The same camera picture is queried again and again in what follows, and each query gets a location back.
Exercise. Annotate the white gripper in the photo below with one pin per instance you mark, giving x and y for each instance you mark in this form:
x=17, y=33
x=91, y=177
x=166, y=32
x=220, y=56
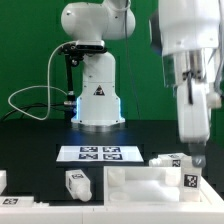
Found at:
x=193, y=119

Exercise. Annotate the white square tabletop part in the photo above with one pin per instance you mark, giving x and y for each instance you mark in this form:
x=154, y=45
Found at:
x=150, y=185

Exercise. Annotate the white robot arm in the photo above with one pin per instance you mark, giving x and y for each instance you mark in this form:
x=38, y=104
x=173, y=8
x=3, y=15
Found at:
x=187, y=34

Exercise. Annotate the white fiducial marker sheet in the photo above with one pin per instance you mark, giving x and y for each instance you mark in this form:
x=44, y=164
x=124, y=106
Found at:
x=99, y=154

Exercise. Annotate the white U-shaped obstacle fence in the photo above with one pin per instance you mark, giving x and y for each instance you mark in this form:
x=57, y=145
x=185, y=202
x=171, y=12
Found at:
x=22, y=211

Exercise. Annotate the background camera on stand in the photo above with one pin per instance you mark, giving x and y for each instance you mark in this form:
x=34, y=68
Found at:
x=74, y=53

